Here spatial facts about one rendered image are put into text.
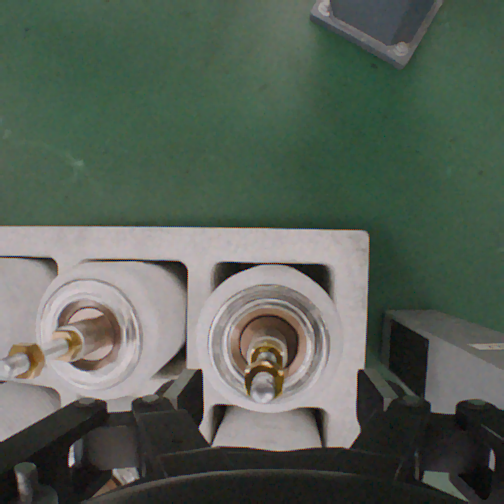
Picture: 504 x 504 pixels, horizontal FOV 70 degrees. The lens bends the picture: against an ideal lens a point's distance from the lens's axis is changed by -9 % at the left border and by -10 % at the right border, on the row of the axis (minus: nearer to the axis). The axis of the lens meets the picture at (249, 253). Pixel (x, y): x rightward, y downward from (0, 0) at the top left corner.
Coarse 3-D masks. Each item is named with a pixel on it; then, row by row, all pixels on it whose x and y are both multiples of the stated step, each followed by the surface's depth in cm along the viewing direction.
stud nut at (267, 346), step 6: (264, 342) 21; (270, 342) 21; (252, 348) 21; (258, 348) 20; (264, 348) 20; (270, 348) 20; (276, 348) 20; (252, 354) 20; (258, 354) 20; (276, 354) 20; (282, 354) 20; (252, 360) 20; (276, 360) 20; (282, 360) 20; (282, 366) 20
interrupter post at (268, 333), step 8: (264, 328) 24; (272, 328) 24; (256, 336) 22; (264, 336) 21; (272, 336) 22; (280, 336) 23; (256, 344) 21; (280, 344) 21; (248, 352) 21; (248, 360) 21
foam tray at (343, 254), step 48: (0, 240) 33; (48, 240) 33; (96, 240) 33; (144, 240) 32; (192, 240) 32; (240, 240) 32; (288, 240) 31; (336, 240) 31; (192, 288) 32; (336, 288) 31; (192, 336) 32; (0, 384) 38; (48, 384) 33; (144, 384) 32; (336, 384) 31; (336, 432) 31
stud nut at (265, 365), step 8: (264, 360) 17; (248, 368) 17; (256, 368) 17; (264, 368) 17; (272, 368) 17; (280, 368) 17; (248, 376) 17; (280, 376) 17; (248, 384) 17; (280, 384) 17; (248, 392) 17; (280, 392) 17; (272, 400) 17
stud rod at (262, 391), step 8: (264, 352) 20; (272, 360) 19; (256, 376) 16; (264, 376) 16; (272, 376) 17; (256, 384) 15; (264, 384) 15; (272, 384) 16; (256, 392) 15; (264, 392) 15; (272, 392) 15; (256, 400) 15; (264, 400) 15
